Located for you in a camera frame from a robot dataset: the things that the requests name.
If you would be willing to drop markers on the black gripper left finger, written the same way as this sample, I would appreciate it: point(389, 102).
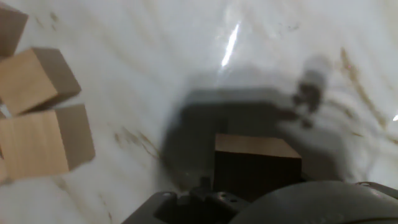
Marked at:
point(186, 208)

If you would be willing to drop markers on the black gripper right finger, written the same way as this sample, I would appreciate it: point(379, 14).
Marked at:
point(382, 189)

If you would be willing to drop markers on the medium wooden cube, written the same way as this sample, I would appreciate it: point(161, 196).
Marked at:
point(11, 28)
point(31, 77)

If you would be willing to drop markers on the marble pattern board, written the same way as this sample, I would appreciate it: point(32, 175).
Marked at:
point(155, 46)

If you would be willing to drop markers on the large wooden cube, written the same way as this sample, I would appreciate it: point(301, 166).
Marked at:
point(34, 143)
point(258, 161)

